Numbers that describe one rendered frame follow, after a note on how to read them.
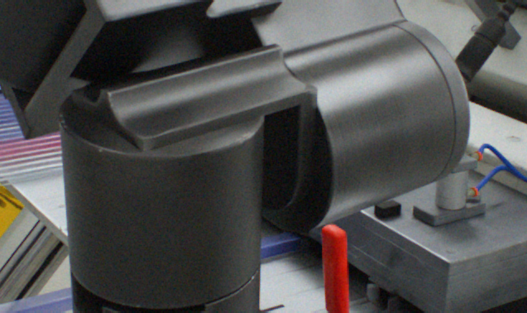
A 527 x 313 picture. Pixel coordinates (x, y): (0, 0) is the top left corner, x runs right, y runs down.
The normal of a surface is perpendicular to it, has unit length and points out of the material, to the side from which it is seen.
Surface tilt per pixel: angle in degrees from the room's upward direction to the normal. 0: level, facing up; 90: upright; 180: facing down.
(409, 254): 133
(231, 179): 84
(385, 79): 58
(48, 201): 43
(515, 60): 90
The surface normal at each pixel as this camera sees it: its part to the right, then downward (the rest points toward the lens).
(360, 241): -0.84, 0.17
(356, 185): 0.59, 0.53
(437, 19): -0.59, -0.51
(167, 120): 0.02, -0.89
